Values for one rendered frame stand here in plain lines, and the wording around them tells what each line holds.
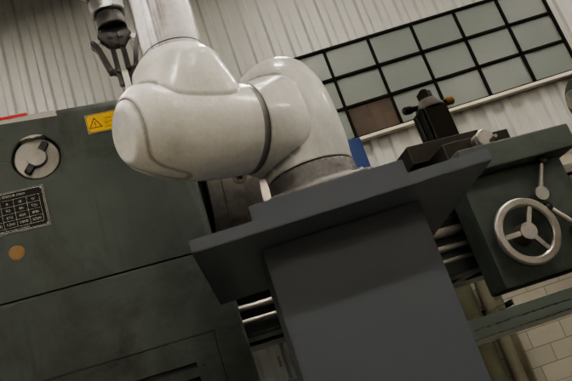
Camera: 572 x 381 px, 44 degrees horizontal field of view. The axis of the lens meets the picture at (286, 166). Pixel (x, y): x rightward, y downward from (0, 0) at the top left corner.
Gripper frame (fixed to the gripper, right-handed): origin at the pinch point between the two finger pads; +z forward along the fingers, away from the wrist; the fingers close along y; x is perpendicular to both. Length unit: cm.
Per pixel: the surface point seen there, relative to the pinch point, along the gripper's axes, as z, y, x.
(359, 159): 31, 53, 8
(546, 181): 55, 86, -14
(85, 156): 22.5, -13.7, -14.0
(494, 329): 83, 57, -18
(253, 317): 64, 12, -4
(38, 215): 33.1, -25.5, -14.2
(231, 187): 33.3, 16.4, -2.6
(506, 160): 48, 76, -18
